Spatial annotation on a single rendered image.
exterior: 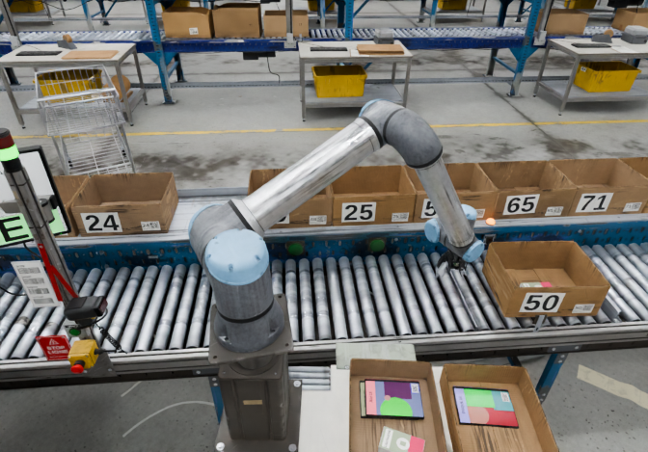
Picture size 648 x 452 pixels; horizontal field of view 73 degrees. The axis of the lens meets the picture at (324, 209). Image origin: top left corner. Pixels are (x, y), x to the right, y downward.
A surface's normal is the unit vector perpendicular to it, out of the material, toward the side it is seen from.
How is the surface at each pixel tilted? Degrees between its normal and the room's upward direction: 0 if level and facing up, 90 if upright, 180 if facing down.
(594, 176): 89
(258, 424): 90
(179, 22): 89
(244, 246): 2
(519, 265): 89
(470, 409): 0
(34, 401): 0
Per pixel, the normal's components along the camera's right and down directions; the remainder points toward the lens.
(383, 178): 0.07, 0.54
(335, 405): 0.01, -0.83
